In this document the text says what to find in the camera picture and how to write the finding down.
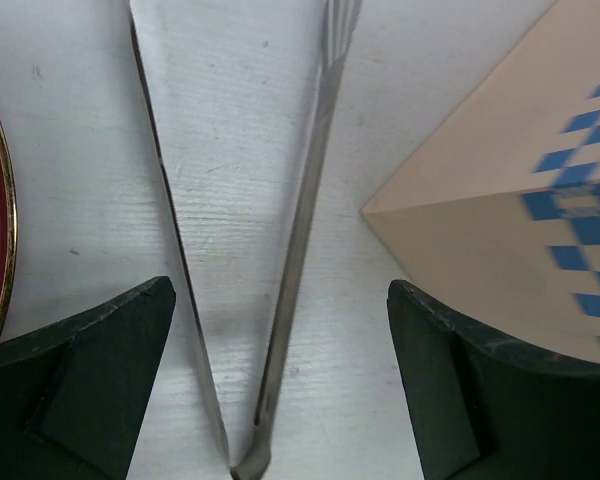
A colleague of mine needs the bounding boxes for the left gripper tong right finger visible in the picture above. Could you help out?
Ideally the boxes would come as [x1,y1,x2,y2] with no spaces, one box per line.
[230,1,362,479]

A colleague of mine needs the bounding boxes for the left gripper silver tong left finger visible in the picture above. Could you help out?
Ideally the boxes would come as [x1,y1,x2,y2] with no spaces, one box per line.
[127,1,231,475]

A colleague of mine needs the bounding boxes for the blue patterned paper bag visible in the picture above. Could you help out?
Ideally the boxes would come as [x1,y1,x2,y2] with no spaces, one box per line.
[363,1,600,363]

